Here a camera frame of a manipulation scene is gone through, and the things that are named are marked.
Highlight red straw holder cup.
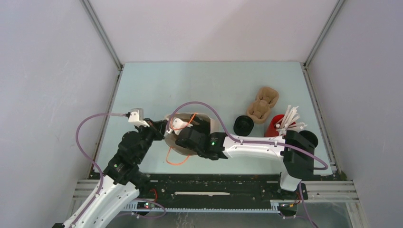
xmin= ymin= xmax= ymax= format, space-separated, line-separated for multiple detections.
xmin=264 ymin=114 xmax=284 ymax=137

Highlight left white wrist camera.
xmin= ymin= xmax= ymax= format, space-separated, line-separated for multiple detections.
xmin=126 ymin=108 xmax=150 ymax=127

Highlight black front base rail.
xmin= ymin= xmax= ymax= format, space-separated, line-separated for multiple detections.
xmin=139 ymin=174 xmax=308 ymax=210

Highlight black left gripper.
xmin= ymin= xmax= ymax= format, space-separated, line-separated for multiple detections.
xmin=135 ymin=117 xmax=168 ymax=162

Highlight paper bag orange handles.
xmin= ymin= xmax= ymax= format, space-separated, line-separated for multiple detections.
xmin=164 ymin=113 xmax=219 ymax=166

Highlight brown pulp cup carrier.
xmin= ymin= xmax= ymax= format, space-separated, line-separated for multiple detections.
xmin=246 ymin=86 xmax=279 ymax=124

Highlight aluminium frame rail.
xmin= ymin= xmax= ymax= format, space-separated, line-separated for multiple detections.
xmin=80 ymin=0 xmax=124 ymax=71

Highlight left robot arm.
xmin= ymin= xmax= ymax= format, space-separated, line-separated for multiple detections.
xmin=54 ymin=118 xmax=167 ymax=228

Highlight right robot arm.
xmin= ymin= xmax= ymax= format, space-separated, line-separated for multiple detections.
xmin=169 ymin=118 xmax=318 ymax=199

